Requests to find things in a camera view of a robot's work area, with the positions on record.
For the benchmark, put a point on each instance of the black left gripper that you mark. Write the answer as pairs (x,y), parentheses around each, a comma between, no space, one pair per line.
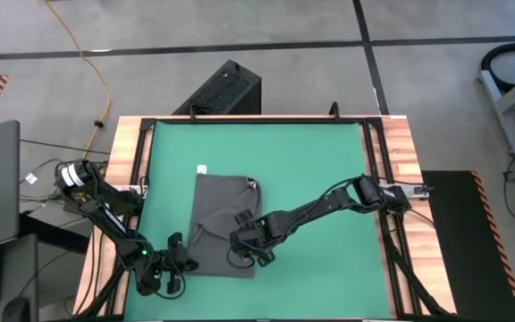
(174,264)

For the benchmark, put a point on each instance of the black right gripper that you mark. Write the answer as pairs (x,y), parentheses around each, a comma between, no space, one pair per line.
(257,237)

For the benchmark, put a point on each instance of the grey woven towel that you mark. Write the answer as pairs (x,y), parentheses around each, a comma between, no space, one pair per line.
(222,197)

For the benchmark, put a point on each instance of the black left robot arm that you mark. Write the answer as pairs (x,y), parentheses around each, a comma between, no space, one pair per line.
(105,210)

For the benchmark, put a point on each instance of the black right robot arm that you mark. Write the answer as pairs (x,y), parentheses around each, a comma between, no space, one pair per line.
(315,208)

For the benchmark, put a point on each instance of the green table mat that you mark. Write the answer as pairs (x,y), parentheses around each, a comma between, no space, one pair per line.
(329,268)

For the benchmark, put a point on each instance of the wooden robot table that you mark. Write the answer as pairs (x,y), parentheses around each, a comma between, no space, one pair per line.
(125,132)

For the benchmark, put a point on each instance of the black computer tower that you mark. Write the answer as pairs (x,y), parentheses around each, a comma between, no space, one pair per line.
(226,89)

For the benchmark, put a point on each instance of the dark grey desk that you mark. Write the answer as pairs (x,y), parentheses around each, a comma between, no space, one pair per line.
(20,277)

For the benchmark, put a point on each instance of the black computer mouse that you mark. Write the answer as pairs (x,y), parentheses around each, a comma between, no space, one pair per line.
(16,310)

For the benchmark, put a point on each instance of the grey metal stand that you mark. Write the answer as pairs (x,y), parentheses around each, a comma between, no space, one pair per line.
(501,112)

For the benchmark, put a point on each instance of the black metal table frame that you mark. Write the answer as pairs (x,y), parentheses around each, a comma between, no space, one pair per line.
(284,120)

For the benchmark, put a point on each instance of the black frame clamp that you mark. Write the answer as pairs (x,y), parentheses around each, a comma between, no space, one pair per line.
(191,114)
(335,112)

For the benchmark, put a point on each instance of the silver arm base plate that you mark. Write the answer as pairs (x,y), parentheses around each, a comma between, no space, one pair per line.
(418,190)

